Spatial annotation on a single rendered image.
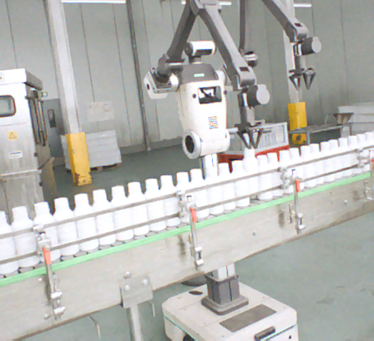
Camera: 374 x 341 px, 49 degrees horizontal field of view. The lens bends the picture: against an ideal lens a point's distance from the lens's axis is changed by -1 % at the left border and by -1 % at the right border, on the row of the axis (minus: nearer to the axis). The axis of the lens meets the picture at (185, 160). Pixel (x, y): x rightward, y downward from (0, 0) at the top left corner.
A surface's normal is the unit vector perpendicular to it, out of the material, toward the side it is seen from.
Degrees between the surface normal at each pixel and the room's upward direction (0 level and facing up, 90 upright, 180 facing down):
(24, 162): 90
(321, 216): 90
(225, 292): 90
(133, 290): 90
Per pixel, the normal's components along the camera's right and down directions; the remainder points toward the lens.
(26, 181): 0.22, 0.10
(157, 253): 0.51, 0.05
